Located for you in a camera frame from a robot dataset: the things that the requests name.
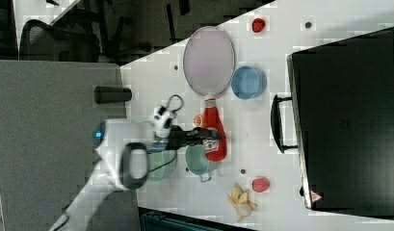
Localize black cable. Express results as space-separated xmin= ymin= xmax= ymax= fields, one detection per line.
xmin=148 ymin=93 xmax=185 ymax=172

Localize black cylinder post upper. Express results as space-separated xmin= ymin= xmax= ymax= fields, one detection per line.
xmin=94 ymin=86 xmax=132 ymax=104

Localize yellow banana peel toy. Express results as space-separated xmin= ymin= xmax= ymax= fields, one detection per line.
xmin=226 ymin=183 xmax=258 ymax=222

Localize blue bowl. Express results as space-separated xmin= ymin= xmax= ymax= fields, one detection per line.
xmin=231 ymin=66 xmax=267 ymax=100

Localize white gripper with camera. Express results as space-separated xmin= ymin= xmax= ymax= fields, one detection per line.
xmin=148 ymin=105 xmax=222 ymax=151

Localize red strawberry toy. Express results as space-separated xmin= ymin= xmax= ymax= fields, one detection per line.
xmin=251 ymin=18 xmax=266 ymax=33

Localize green oval strainer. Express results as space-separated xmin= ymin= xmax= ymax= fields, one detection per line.
xmin=148 ymin=150 xmax=177 ymax=182

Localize orange slice toy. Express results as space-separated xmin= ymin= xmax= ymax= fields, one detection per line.
xmin=194 ymin=115 xmax=202 ymax=127

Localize black office chair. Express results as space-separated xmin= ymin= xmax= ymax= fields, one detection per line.
xmin=19 ymin=19 xmax=100 ymax=63

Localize red felt ketchup bottle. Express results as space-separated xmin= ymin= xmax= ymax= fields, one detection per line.
xmin=202 ymin=98 xmax=227 ymax=162

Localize round lilac plate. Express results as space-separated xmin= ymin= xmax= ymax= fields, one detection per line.
xmin=183 ymin=26 xmax=235 ymax=97

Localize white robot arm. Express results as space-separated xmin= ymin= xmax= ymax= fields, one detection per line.
xmin=48 ymin=106 xmax=223 ymax=231

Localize black toaster oven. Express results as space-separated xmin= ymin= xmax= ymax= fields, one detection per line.
xmin=286 ymin=27 xmax=394 ymax=220

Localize green cup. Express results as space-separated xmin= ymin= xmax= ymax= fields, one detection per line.
xmin=186 ymin=145 xmax=220 ymax=183

